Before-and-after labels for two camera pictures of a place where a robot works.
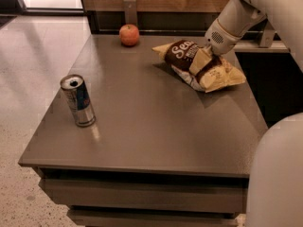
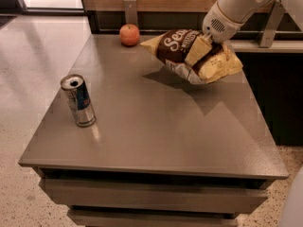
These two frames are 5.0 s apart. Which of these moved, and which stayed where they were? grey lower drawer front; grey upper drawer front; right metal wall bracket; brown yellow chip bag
Moved: brown yellow chip bag
Stayed: right metal wall bracket; grey upper drawer front; grey lower drawer front
